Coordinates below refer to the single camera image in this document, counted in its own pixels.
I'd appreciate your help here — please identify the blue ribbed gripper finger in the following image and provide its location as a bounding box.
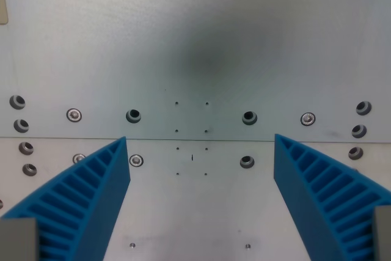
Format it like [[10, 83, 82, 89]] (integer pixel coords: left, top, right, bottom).
[[273, 133, 391, 261], [0, 136, 131, 261]]

